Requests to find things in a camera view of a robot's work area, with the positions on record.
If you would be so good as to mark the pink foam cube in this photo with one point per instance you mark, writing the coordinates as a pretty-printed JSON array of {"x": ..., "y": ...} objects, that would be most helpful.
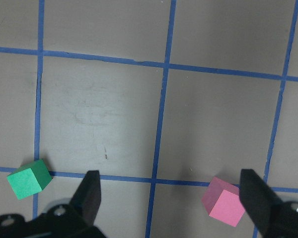
[{"x": 221, "y": 201}]

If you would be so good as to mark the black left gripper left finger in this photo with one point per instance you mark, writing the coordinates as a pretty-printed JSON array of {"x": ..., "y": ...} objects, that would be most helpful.
[{"x": 87, "y": 198}]

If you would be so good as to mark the green foam cube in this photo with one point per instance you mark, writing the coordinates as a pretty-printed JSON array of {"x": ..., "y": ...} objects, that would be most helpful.
[{"x": 29, "y": 179}]

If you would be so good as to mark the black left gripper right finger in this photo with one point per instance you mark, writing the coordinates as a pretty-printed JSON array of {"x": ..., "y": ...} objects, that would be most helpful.
[{"x": 258, "y": 199}]

